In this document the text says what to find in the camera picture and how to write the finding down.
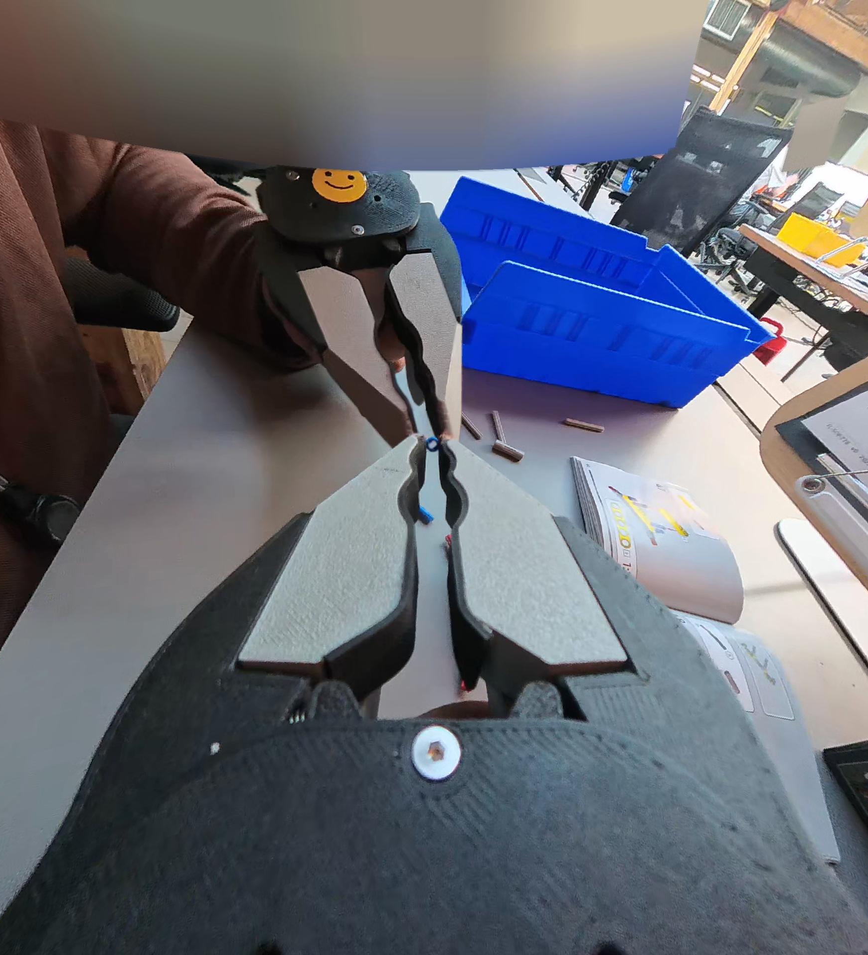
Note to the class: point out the blue plastic bin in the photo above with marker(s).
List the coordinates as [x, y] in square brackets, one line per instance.
[590, 358]

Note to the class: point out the wooden document board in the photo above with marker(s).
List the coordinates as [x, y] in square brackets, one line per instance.
[784, 425]

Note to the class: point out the lego instruction booklet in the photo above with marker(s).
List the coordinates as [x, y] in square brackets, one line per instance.
[672, 567]

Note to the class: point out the background wooden desk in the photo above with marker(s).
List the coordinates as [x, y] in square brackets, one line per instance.
[863, 302]

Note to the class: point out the person's left forearm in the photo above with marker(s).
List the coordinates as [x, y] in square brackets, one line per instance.
[180, 246]

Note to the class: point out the person's brown sweater torso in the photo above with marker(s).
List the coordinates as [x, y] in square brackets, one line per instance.
[1, 373]

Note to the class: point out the red plastic item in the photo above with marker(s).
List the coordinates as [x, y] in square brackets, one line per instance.
[771, 345]

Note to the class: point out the black mesh office chair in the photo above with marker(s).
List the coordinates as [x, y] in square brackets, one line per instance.
[710, 171]

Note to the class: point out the wooden panel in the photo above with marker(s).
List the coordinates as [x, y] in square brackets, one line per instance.
[128, 373]

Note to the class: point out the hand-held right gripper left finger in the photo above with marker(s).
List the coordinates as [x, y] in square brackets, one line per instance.
[329, 582]

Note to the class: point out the white stand base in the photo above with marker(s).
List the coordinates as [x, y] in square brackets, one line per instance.
[829, 589]

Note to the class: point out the black chair armrest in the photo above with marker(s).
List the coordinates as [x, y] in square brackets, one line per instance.
[121, 298]

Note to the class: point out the brown wooden stick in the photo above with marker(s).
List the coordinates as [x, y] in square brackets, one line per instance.
[508, 450]
[583, 425]
[498, 427]
[471, 426]

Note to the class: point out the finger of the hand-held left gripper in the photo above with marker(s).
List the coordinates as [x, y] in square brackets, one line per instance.
[438, 321]
[344, 328]

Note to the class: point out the yellow plastic bin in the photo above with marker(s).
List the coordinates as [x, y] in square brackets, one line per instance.
[807, 231]

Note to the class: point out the printed instruction sheet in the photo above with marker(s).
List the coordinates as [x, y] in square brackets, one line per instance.
[866, 425]

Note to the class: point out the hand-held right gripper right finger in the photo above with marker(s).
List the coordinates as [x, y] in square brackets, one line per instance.
[538, 589]

